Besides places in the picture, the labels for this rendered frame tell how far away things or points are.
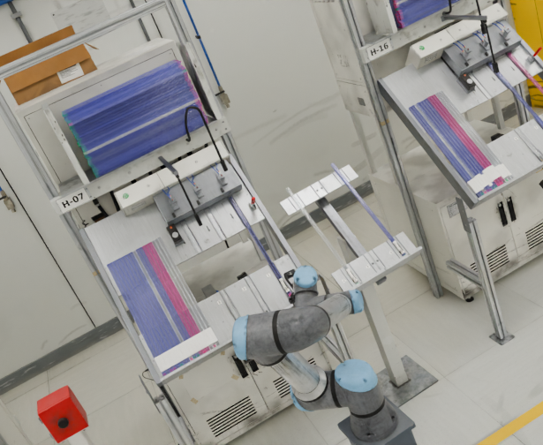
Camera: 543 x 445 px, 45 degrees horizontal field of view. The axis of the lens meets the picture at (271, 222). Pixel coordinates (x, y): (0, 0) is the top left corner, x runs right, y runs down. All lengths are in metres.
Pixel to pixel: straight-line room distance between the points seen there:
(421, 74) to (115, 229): 1.51
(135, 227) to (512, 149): 1.62
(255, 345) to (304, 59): 2.99
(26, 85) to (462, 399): 2.24
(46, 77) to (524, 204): 2.28
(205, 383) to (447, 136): 1.49
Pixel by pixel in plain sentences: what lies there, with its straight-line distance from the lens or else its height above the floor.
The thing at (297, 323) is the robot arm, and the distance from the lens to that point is 1.69.
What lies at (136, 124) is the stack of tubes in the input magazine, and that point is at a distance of 2.65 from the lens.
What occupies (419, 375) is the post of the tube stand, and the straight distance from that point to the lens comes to 3.13.
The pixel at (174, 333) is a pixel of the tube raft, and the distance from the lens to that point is 2.54.
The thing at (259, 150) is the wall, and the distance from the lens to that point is 4.43.
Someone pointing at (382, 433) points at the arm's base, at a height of 0.57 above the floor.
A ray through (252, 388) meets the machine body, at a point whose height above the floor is 0.25.
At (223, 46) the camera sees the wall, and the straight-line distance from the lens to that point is 4.27.
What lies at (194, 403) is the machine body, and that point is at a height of 0.34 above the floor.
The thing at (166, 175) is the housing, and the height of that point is 1.27.
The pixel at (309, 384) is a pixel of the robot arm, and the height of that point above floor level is 0.82.
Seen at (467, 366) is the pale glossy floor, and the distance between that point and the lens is 3.13.
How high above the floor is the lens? 2.06
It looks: 24 degrees down
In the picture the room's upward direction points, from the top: 23 degrees counter-clockwise
